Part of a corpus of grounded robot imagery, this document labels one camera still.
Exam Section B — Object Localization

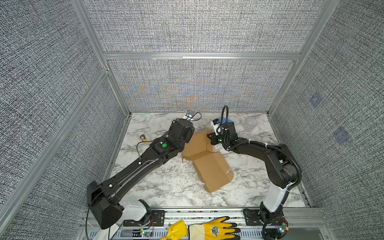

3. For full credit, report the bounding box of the brown cardboard box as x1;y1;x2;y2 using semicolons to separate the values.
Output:
182;129;234;193

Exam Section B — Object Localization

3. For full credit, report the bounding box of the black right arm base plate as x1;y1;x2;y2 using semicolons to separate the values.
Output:
243;209;288;226

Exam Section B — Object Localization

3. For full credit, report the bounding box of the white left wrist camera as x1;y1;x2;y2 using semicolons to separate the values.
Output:
183;110;196;121

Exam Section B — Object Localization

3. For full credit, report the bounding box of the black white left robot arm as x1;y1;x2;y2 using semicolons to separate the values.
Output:
87;119;195;230

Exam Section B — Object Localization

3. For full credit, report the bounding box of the small brown yellow toy figure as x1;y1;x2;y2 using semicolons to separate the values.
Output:
140;135;148;142

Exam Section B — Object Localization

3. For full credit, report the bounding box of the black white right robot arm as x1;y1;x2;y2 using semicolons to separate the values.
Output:
207;119;302;223

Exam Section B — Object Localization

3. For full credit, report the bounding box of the yellow black work glove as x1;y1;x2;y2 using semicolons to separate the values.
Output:
188;216;241;240

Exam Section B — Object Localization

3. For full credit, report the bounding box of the blue green sponge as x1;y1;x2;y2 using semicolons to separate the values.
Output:
219;118;233;124

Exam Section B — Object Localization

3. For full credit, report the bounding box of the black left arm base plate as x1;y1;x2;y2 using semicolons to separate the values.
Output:
123;210;165;228

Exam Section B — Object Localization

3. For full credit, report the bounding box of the clear round plastic lid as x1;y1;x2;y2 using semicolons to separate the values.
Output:
244;118;259;129

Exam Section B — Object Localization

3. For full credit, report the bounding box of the aluminium front rail frame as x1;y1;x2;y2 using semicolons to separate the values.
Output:
75;207;337;240

